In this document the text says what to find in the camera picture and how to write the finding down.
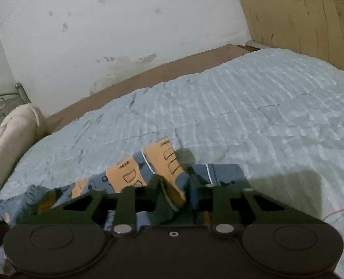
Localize brown wooden panel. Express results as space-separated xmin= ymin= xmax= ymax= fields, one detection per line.
xmin=232 ymin=0 xmax=344 ymax=78

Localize grey metal scrolled headboard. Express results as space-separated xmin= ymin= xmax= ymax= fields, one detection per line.
xmin=0 ymin=83 xmax=32 ymax=145

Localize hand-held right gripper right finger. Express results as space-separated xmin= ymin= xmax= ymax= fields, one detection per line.
xmin=189 ymin=177 xmax=327 ymax=235

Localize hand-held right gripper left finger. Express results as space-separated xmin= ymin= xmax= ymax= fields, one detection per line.
xmin=23 ymin=176 xmax=188 ymax=235

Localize light blue textured bedspread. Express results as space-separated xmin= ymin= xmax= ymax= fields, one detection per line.
xmin=0 ymin=48 xmax=344 ymax=279

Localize blue and orange printed pants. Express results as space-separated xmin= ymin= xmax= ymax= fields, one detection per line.
xmin=0 ymin=136 xmax=252 ymax=231

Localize rolled cream blanket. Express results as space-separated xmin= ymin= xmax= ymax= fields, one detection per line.
xmin=0 ymin=103 xmax=49 ymax=207

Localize brown bed base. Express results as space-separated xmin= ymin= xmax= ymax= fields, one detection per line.
xmin=45 ymin=44 xmax=260 ymax=136

